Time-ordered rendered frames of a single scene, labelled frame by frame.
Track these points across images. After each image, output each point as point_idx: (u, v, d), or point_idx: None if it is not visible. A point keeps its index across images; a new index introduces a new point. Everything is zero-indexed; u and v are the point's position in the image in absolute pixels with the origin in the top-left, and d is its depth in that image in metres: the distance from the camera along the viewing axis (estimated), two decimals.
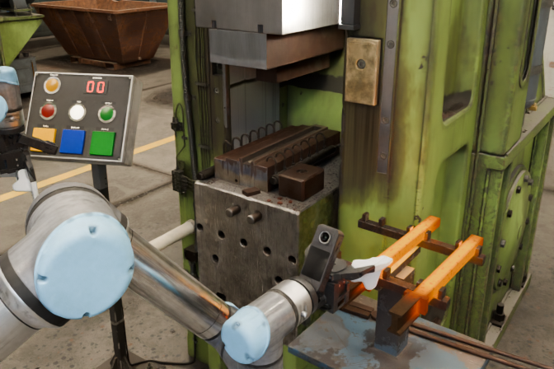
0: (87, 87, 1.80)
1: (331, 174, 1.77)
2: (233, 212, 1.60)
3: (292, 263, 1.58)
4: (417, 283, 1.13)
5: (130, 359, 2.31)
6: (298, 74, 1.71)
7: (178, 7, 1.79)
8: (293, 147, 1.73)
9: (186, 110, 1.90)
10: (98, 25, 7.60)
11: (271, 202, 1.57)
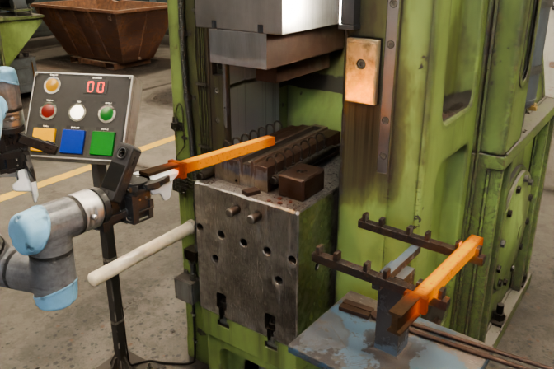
0: (87, 87, 1.80)
1: (331, 174, 1.77)
2: (233, 212, 1.60)
3: (292, 263, 1.58)
4: (417, 283, 1.13)
5: (130, 359, 2.31)
6: (298, 74, 1.71)
7: (178, 7, 1.79)
8: (293, 147, 1.73)
9: (186, 110, 1.90)
10: (98, 25, 7.60)
11: (271, 202, 1.57)
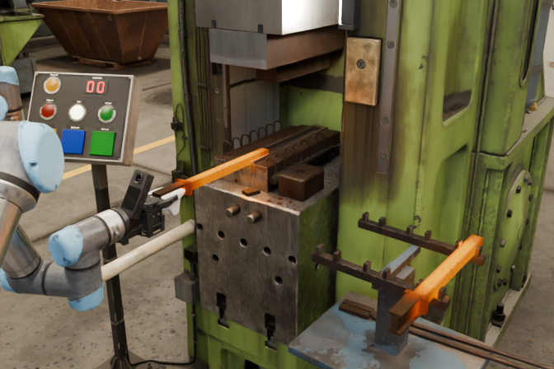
0: (87, 87, 1.80)
1: (331, 174, 1.77)
2: (233, 212, 1.60)
3: (292, 263, 1.58)
4: (417, 283, 1.13)
5: (130, 359, 2.31)
6: (298, 74, 1.71)
7: (178, 7, 1.79)
8: (293, 147, 1.73)
9: (186, 110, 1.90)
10: (98, 25, 7.60)
11: (271, 202, 1.57)
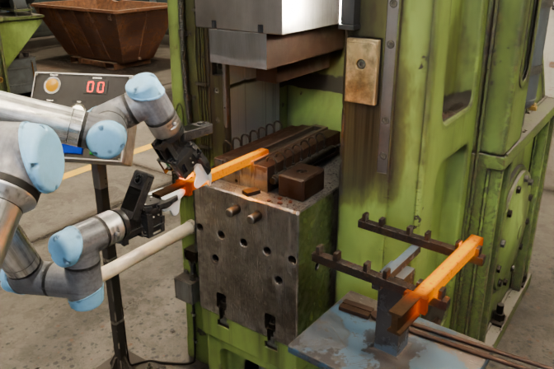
0: (87, 87, 1.80)
1: (331, 174, 1.77)
2: (233, 212, 1.60)
3: (292, 263, 1.58)
4: (417, 283, 1.13)
5: (130, 359, 2.31)
6: (298, 74, 1.71)
7: (178, 7, 1.79)
8: (293, 147, 1.73)
9: (186, 110, 1.90)
10: (98, 25, 7.60)
11: (271, 202, 1.57)
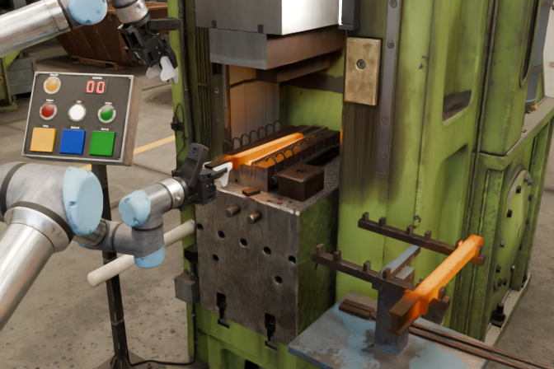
0: (87, 87, 1.80)
1: (331, 174, 1.77)
2: (233, 212, 1.60)
3: (292, 263, 1.58)
4: (417, 283, 1.13)
5: (130, 359, 2.31)
6: (298, 74, 1.71)
7: (178, 7, 1.79)
8: (293, 147, 1.73)
9: (186, 110, 1.90)
10: (98, 25, 7.60)
11: (271, 202, 1.57)
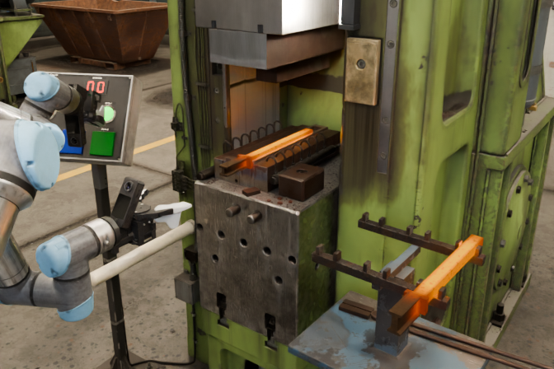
0: (87, 87, 1.80)
1: (331, 174, 1.77)
2: (233, 212, 1.60)
3: (292, 263, 1.58)
4: (417, 283, 1.13)
5: (130, 359, 2.31)
6: (298, 74, 1.71)
7: (178, 7, 1.79)
8: (293, 147, 1.73)
9: (186, 110, 1.90)
10: (98, 25, 7.60)
11: (271, 202, 1.57)
